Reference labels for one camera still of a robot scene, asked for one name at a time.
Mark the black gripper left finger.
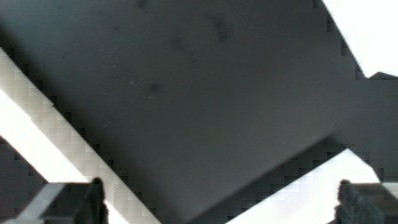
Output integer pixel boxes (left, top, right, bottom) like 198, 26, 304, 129
0, 178, 109, 224

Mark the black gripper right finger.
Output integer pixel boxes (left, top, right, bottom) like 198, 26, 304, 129
336, 180, 398, 224

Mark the white L-shaped fence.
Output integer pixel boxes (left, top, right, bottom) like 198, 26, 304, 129
0, 0, 398, 224

